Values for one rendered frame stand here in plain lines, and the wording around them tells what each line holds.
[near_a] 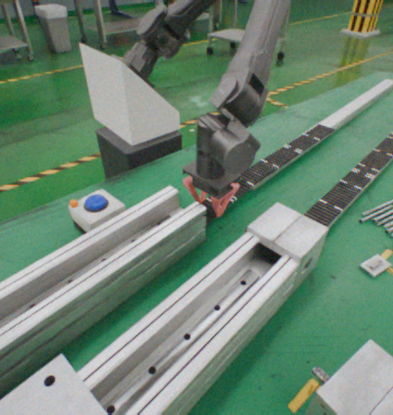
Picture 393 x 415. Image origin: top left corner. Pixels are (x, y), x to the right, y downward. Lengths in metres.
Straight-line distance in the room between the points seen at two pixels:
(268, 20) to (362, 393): 0.57
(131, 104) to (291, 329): 0.67
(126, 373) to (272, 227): 0.30
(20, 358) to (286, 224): 0.43
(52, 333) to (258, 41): 0.56
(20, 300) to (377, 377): 0.47
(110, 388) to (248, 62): 0.52
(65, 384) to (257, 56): 0.54
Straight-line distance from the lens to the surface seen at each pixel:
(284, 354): 0.53
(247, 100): 0.58
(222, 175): 0.62
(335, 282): 0.63
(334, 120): 1.12
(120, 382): 0.46
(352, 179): 0.84
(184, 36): 0.98
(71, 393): 0.38
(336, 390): 0.42
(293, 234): 0.55
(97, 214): 0.64
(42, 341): 0.51
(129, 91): 0.92
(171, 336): 0.47
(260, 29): 0.65
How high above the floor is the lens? 1.24
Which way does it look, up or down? 39 degrees down
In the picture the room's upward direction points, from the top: straight up
